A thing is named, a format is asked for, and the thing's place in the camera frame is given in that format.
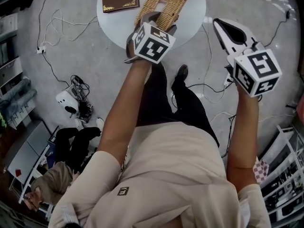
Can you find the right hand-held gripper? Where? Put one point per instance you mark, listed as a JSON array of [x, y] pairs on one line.
[[256, 72]]

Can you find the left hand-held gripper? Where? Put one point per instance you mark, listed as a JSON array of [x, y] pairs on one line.
[[152, 46]]

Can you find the wicker basket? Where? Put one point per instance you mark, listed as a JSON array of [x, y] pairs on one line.
[[152, 1]]

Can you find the person's left forearm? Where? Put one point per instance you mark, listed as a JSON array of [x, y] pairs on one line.
[[126, 108]]

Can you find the person's right forearm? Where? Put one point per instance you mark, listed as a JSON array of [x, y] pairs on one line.
[[244, 136]]

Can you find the round white side table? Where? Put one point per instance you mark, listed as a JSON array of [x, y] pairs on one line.
[[190, 20]]

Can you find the white power strip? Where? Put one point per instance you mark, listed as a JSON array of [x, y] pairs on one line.
[[41, 50], [228, 81]]

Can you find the person's right black shoe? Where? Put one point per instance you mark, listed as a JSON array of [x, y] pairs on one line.
[[181, 71]]

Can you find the person's black trousers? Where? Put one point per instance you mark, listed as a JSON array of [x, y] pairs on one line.
[[187, 108]]

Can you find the white rounded device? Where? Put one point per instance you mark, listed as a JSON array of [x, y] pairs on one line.
[[65, 98]]

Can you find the checkered cloth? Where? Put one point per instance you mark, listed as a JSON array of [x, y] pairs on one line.
[[261, 171]]

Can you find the white metal rack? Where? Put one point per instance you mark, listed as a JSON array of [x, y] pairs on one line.
[[285, 165]]

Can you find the person's beige shirt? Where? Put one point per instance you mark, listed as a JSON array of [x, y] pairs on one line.
[[171, 174]]

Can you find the white shelf unit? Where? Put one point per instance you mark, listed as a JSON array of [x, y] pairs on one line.
[[10, 66]]

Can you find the grey desk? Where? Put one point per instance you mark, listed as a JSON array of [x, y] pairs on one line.
[[31, 146]]

